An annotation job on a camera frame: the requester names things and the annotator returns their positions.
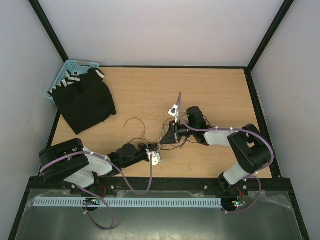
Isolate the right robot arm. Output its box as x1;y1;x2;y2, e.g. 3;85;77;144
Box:
160;105;275;195

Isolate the light blue plastic basket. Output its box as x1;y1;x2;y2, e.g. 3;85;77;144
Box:
47;59;100;103

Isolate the right black frame post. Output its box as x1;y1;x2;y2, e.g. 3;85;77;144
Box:
247;0;294;73

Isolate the circuit board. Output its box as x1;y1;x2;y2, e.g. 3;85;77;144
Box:
82;197;101;205
232;200;246;208

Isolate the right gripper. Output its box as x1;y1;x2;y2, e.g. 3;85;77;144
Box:
160;119;196;145

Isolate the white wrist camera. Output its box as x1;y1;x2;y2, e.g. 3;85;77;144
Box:
168;104;179;123
146;149;162;166

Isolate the black frame post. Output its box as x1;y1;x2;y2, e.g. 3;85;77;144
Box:
247;0;294;73
29;0;69;62

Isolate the right circuit board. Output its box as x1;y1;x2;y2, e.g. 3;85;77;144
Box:
232;200;246;208

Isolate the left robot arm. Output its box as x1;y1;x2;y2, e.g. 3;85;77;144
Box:
39;138;162;194

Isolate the light blue slotted cable duct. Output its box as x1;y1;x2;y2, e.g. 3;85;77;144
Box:
31;197;221;209

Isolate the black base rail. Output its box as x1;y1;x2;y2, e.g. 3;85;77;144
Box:
69;176;249;197

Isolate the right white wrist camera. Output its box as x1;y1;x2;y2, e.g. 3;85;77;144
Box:
168;104;179;123

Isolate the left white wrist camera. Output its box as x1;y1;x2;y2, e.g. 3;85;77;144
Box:
146;149;162;166

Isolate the dark thin wire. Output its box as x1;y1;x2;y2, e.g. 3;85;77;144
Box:
124;116;153;146
159;112;216;151

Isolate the left black frame post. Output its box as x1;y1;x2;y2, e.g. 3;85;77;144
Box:
29;0;69;62

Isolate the left circuit board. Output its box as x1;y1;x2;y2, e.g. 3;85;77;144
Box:
82;197;101;205

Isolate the black white striped cloth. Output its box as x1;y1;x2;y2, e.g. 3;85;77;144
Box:
47;68;105;97

